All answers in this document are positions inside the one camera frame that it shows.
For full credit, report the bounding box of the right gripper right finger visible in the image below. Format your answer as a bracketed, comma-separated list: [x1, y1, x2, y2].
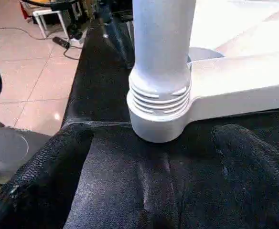
[211, 124, 279, 229]

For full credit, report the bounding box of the black power strip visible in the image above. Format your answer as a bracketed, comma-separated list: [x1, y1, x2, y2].
[52, 36, 71, 49]

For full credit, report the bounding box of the small white stand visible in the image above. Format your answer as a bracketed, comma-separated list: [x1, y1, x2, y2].
[32, 6, 71, 40]

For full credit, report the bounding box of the white plastic table leg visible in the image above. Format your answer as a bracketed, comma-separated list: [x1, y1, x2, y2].
[128, 0, 197, 117]

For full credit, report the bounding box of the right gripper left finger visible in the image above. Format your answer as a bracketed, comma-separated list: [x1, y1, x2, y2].
[0, 123, 94, 229]

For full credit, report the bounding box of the white compartment tray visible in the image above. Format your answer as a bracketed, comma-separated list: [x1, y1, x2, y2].
[128, 0, 279, 144]

